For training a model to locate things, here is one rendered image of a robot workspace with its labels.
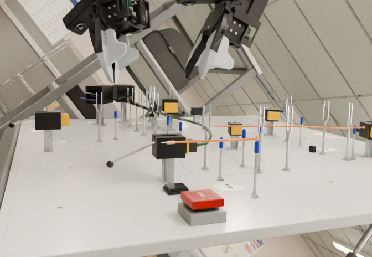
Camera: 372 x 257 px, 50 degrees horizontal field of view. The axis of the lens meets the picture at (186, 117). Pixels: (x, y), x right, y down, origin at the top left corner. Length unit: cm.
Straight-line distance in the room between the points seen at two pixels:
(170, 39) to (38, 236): 142
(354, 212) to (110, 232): 38
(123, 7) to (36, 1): 778
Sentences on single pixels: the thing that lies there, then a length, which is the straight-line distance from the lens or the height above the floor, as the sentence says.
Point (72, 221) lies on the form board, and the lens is 60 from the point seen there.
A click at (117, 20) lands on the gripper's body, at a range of 72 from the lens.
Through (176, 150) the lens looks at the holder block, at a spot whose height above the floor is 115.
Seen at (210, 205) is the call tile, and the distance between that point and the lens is 58.
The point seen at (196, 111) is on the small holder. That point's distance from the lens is 155.
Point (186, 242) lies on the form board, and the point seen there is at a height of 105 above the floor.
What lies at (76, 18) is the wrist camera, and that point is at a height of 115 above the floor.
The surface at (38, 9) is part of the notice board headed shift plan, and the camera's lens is 845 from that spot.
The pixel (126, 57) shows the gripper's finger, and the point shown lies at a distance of 74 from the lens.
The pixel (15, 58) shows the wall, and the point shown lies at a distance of 834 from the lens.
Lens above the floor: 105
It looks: 12 degrees up
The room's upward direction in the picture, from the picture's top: 52 degrees clockwise
